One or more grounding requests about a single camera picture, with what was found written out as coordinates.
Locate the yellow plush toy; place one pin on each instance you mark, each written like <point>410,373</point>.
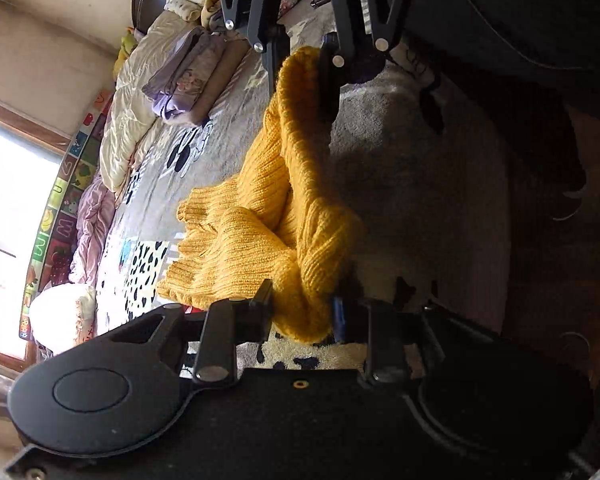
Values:
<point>123,50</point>

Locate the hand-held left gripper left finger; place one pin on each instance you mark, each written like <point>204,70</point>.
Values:
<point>260,310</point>

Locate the beige folded garment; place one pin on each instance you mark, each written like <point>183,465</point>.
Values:
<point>225,75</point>

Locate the pink quilt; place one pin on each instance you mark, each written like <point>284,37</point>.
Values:
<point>92,230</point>

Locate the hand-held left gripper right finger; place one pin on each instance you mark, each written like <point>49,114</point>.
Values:
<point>338,317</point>

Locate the lilac floral folded garment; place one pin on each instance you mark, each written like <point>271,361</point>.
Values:
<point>192,87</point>

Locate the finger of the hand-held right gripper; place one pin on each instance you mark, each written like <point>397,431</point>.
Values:
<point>329,90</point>
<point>277,60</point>

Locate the cream quilt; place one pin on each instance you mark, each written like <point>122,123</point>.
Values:
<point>130,110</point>

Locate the white plastic bag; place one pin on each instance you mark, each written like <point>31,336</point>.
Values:
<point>60,315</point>

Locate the window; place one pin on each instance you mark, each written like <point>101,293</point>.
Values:
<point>5,210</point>

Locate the white patterned baby blanket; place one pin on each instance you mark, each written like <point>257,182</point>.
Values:
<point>185,0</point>

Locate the yellow knit sweater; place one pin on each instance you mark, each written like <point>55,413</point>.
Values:
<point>280,185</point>

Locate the colourful alphabet foam mat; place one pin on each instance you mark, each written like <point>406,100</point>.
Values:
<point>60,220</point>

